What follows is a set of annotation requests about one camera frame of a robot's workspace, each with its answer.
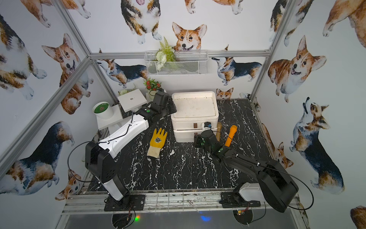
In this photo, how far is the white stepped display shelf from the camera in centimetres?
90

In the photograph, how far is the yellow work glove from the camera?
0.92 metres

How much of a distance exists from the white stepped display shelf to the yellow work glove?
0.76ft
